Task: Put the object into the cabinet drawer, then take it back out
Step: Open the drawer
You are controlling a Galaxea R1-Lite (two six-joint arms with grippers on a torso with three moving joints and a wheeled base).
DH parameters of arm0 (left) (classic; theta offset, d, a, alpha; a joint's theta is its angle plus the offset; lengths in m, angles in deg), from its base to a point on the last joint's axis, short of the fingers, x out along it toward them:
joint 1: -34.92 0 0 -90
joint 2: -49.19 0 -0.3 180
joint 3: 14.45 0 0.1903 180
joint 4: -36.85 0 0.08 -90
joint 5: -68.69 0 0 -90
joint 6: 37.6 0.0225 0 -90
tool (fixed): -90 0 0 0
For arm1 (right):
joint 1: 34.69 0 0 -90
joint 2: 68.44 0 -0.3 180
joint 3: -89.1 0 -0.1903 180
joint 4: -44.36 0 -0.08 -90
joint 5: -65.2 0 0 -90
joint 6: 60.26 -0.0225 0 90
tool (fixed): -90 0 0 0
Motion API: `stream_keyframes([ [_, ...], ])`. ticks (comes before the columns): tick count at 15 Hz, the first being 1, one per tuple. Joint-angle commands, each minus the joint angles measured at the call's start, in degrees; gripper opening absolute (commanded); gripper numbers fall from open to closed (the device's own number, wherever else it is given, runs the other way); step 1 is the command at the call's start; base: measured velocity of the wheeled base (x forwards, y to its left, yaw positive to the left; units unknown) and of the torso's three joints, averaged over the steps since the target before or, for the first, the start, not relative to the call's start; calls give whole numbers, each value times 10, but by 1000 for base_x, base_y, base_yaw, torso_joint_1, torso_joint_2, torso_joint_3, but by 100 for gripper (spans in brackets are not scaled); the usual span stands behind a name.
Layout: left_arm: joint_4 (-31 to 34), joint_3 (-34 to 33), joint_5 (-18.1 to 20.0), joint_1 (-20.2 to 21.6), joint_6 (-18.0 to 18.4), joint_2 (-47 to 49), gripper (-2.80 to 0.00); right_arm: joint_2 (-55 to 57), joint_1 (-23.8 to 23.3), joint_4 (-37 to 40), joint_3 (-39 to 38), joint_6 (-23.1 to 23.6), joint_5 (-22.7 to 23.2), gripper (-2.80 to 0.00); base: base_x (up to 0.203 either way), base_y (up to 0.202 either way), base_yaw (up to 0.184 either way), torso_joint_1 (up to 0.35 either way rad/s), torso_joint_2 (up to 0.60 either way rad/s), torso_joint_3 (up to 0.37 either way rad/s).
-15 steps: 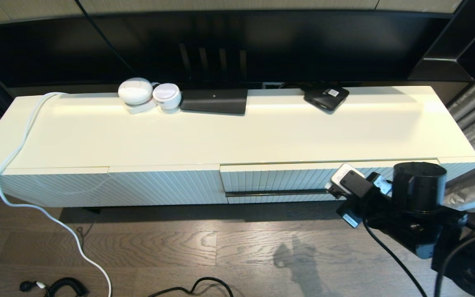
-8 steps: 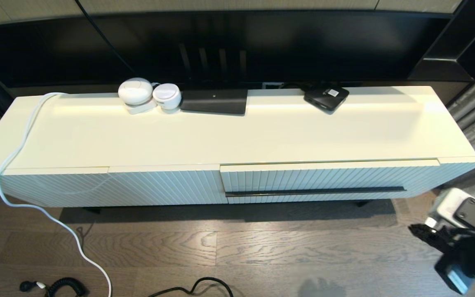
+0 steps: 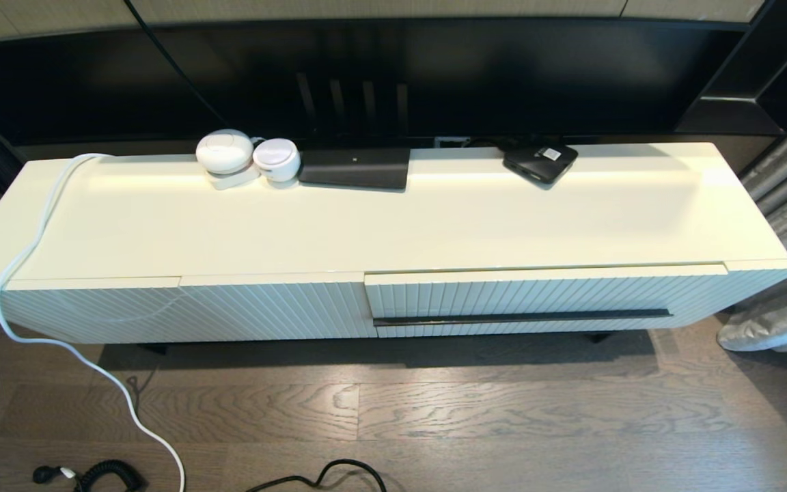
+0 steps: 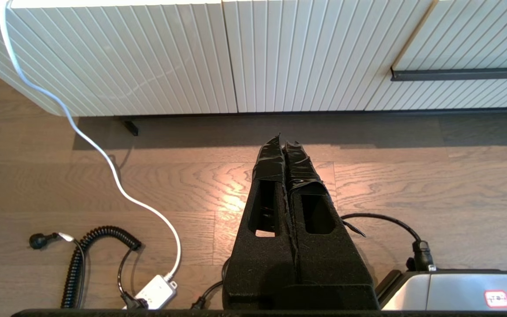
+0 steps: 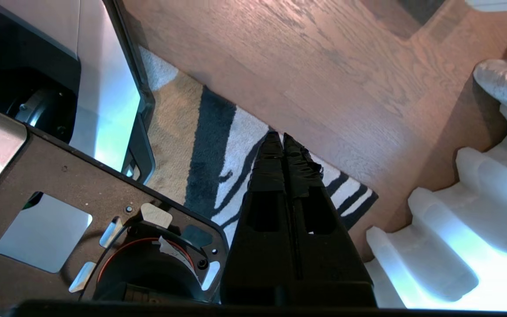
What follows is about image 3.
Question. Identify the black set-top box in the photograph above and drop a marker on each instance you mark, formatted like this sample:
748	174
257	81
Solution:
537	162

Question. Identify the large white round device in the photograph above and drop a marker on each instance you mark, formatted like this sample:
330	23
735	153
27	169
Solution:
224	152

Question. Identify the black wall shelf unit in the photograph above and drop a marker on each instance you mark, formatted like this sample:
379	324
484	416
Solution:
742	102

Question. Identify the small white round device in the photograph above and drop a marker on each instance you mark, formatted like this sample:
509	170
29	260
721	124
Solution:
276	158

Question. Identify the white fluted drawer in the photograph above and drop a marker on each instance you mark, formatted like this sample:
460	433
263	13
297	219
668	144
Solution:
503	294

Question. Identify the black television screen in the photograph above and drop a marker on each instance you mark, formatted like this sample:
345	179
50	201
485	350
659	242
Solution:
503	75

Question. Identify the black router with antennas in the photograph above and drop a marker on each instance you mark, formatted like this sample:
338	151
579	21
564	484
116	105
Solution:
356	167

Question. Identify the white tv cabinet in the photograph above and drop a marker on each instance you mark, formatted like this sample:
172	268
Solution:
229	225

